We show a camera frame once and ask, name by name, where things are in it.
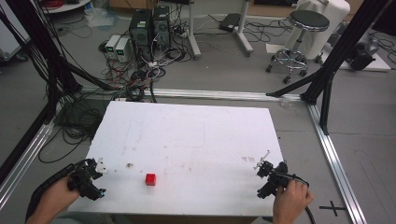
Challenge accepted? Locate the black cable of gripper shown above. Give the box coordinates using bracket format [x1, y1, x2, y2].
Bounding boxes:
[284, 173, 317, 224]
[25, 163, 78, 222]

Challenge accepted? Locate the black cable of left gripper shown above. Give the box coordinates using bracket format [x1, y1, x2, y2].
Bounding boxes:
[25, 163, 78, 222]

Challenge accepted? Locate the person's right hand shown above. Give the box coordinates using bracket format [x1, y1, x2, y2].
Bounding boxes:
[272, 179, 315, 224]

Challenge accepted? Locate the aluminium floor rail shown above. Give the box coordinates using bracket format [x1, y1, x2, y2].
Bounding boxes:
[78, 87, 304, 103]
[0, 119, 56, 210]
[306, 103, 369, 224]

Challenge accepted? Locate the black frame post with cables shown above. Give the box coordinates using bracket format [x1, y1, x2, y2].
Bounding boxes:
[0, 0, 115, 185]

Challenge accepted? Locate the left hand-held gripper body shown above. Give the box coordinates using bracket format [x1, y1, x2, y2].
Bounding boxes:
[66, 158, 107, 202]

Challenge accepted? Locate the black device on white board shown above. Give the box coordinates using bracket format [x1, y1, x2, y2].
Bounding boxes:
[346, 41, 379, 72]

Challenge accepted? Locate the large black computer tower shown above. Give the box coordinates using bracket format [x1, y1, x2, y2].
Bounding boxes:
[128, 8, 154, 63]

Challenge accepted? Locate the white power supply unit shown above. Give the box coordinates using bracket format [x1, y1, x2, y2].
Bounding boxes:
[105, 34, 121, 59]
[114, 37, 132, 63]

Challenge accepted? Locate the white panel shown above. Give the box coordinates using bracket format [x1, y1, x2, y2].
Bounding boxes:
[0, 0, 32, 63]

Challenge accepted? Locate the red cube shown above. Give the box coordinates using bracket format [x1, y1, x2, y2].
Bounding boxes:
[145, 173, 158, 188]

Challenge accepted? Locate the tangle of floor cables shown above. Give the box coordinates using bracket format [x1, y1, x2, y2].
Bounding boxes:
[37, 12, 194, 164]

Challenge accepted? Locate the person's left hand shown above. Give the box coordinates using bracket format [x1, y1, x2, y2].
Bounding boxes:
[35, 176, 82, 224]

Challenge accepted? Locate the flat black box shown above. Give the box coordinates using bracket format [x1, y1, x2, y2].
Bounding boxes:
[218, 12, 243, 34]

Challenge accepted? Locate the black chrome rolling stool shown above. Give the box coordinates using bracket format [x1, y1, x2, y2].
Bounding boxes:
[265, 9, 331, 85]

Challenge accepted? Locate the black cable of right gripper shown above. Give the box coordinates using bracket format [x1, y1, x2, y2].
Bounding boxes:
[284, 173, 317, 224]

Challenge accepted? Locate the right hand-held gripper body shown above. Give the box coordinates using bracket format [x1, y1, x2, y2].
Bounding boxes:
[256, 161, 310, 200]

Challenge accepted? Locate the slim black computer tower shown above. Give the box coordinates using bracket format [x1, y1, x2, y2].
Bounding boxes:
[152, 5, 172, 50]

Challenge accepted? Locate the round white table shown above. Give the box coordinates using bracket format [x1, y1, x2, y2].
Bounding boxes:
[39, 0, 93, 15]

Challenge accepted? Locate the clear plastic bag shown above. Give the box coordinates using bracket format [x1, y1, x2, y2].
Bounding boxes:
[83, 7, 120, 30]

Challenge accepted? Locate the white table leg stand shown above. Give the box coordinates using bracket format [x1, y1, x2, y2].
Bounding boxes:
[186, 0, 203, 61]
[233, 0, 255, 58]

